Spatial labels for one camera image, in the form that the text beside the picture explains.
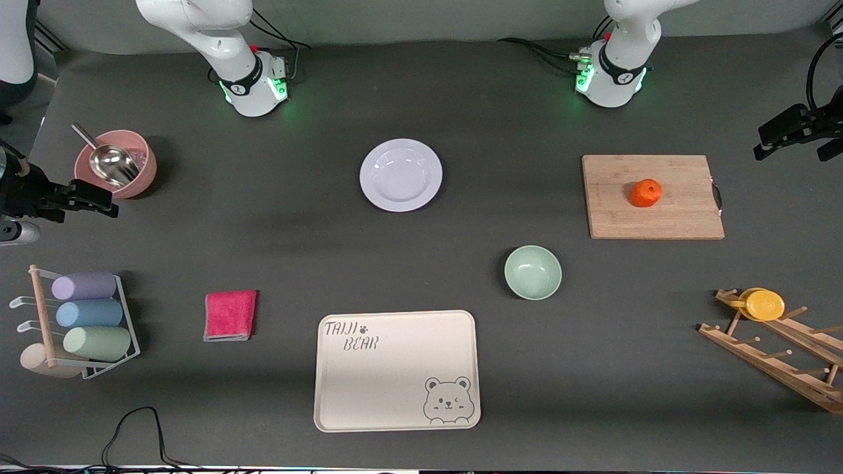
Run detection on green cup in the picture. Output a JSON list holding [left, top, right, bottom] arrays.
[[63, 326, 132, 362]]

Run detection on wooden cutting board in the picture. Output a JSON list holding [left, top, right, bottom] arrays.
[[582, 155, 726, 240]]

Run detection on blue cup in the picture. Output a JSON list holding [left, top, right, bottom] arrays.
[[55, 299, 124, 329]]

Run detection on cream bear print tray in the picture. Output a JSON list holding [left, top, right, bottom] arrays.
[[314, 310, 481, 433]]

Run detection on black left base cables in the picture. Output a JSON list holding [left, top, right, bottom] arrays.
[[497, 16, 613, 73]]

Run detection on white round plate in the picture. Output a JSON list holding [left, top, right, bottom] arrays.
[[360, 138, 443, 213]]

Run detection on purple cup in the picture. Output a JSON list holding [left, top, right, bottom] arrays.
[[51, 272, 118, 302]]

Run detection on metal scoop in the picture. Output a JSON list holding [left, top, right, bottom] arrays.
[[71, 122, 141, 188]]

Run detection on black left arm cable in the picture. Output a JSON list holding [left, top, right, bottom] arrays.
[[807, 33, 843, 119]]

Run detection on black right base cables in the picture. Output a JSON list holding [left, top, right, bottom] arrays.
[[247, 7, 310, 83]]

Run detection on white wire cup rack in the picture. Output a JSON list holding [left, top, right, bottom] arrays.
[[10, 265, 141, 381]]

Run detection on pink bowl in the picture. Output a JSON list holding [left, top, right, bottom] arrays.
[[74, 129, 158, 199]]

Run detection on beige cup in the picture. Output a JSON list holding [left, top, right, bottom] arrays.
[[20, 344, 83, 379]]

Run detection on yellow cup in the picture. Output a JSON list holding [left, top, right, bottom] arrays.
[[739, 288, 786, 322]]

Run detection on black floor cable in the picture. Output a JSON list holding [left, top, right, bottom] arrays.
[[102, 407, 198, 469]]

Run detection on pale green bowl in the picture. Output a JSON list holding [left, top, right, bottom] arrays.
[[504, 245, 563, 301]]

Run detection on black base cables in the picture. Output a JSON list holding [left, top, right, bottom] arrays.
[[247, 7, 310, 83], [497, 16, 613, 73]]

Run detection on pink folded cloth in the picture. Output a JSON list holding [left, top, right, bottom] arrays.
[[203, 290, 258, 342]]

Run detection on orange fruit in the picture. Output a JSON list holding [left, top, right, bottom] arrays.
[[630, 178, 663, 209]]

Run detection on wooden peg drying rack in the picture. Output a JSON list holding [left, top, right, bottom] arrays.
[[698, 288, 843, 415]]

